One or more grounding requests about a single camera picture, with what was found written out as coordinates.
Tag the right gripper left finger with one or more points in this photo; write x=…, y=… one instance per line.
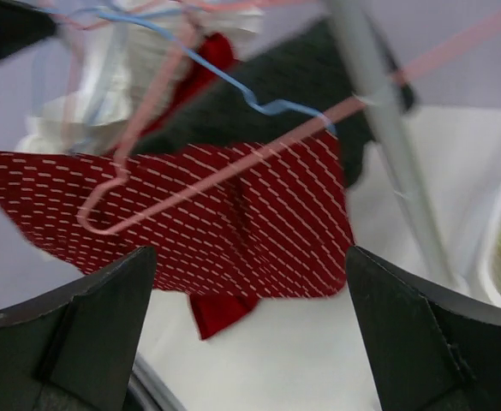
x=73, y=348

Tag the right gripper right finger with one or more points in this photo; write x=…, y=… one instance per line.
x=429, y=347

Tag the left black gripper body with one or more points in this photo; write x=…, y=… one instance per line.
x=22, y=25

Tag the white skirt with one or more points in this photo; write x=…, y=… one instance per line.
x=118, y=65

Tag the red polka dot skirt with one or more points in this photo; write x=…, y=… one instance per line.
x=278, y=229

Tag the plain red skirt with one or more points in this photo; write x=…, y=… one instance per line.
x=212, y=313

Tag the blue hanger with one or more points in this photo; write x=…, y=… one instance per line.
x=107, y=11

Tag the dark grey dotted skirt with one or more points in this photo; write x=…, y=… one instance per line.
x=305, y=69

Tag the white clothes rack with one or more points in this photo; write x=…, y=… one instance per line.
x=375, y=88

